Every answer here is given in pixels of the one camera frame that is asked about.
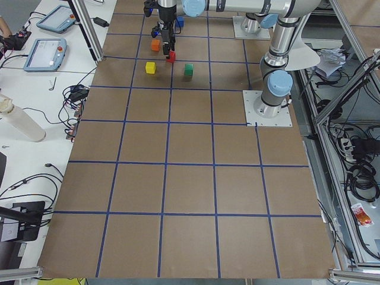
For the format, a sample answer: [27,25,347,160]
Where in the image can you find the red wooden block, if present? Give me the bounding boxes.
[166,50,176,64]

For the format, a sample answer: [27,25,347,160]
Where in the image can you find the orange wooden block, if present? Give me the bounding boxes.
[151,39,161,52]

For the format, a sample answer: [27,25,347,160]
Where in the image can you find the blue wooden block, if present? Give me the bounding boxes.
[175,16,184,28]

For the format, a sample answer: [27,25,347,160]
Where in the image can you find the yellow wooden block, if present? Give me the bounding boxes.
[145,62,156,74]

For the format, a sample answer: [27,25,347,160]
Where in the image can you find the green wooden block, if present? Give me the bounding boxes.
[184,64,194,77]

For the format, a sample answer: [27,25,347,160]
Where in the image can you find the stack of white papers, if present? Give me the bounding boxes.
[316,47,346,78]

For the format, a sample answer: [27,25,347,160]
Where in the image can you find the black power adapter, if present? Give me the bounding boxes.
[93,17,109,27]

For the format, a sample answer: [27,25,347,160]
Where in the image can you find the far teach pendant tablet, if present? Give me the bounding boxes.
[36,5,76,34]

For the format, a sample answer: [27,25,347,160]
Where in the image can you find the teach pendant tablet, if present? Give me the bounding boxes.
[36,5,76,34]
[23,38,67,72]

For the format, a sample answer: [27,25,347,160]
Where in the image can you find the near teach pendant tablet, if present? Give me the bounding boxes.
[23,38,67,72]

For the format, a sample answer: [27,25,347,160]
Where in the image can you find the allen key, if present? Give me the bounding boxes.
[48,77,57,91]

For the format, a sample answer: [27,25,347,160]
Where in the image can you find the brown paper table mat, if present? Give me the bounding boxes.
[39,1,335,278]

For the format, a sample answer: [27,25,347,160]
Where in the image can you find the white cardboard tube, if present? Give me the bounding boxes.
[1,94,46,142]

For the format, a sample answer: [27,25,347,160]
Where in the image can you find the white power strip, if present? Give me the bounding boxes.
[338,137,356,163]

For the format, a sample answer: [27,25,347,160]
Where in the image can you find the red snack packet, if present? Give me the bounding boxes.
[351,203,373,227]

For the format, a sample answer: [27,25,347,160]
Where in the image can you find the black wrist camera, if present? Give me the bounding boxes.
[143,0,158,17]

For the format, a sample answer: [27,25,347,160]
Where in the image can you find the aluminium frame post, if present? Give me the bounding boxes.
[67,0,104,62]

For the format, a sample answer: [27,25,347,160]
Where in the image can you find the black cable bundle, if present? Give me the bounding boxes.
[56,84,90,125]

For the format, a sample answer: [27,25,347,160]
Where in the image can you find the black camera stand base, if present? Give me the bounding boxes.
[1,201,45,242]

